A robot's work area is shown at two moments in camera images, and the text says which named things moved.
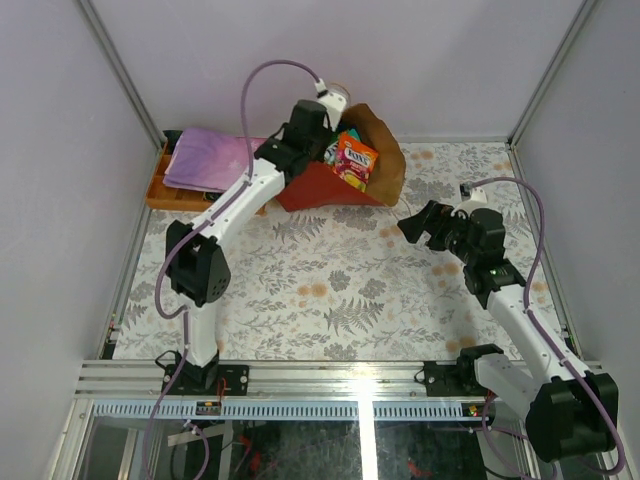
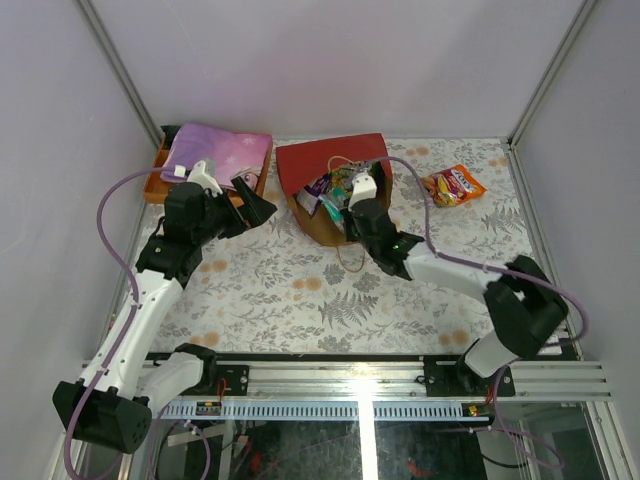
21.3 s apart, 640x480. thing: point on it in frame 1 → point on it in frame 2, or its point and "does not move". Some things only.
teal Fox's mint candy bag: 353,132 → 334,201
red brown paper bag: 321,185 → 301,162
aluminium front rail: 110,380 does not move
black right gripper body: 452,237 → 353,234
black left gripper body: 323,134 → 236,209
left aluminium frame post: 156,134 does not move
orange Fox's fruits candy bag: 354,162 → 453,186
